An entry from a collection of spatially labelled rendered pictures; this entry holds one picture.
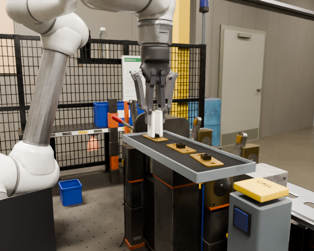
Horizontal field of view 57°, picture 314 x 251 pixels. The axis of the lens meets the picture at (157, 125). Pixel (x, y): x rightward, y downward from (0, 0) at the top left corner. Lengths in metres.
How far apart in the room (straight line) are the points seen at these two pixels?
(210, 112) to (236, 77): 1.76
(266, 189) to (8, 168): 0.91
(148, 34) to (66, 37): 0.54
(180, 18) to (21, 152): 1.46
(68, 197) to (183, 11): 1.47
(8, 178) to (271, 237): 0.90
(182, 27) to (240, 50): 3.59
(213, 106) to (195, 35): 1.24
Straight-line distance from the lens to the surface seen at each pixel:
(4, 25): 3.56
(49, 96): 1.21
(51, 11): 1.04
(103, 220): 1.36
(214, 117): 4.08
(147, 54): 0.74
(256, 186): 0.49
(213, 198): 0.85
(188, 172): 0.53
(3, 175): 1.14
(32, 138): 1.22
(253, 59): 6.05
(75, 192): 1.52
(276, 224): 0.49
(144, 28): 0.74
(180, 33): 2.18
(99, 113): 1.71
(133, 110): 1.36
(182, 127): 0.97
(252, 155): 1.24
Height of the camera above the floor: 1.33
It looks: 10 degrees down
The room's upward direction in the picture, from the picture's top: straight up
